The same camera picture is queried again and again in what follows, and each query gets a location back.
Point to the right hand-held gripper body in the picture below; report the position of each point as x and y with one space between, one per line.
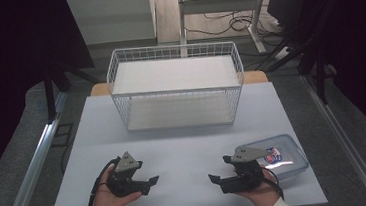
244 154

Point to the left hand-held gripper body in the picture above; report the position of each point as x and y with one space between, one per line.
124 165

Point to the person's left hand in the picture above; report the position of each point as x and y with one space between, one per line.
104 203

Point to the person's right hand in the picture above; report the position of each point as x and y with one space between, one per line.
266 194

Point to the clear plastic lidded container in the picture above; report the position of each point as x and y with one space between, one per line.
286 164

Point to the black tripod stand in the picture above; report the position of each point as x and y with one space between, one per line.
49 94
318 71

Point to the white cabinet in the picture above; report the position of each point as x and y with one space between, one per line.
113 18

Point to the aluminium rail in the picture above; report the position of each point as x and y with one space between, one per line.
33 169
341 136

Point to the white metal desk frame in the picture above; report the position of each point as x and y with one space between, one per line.
219 4

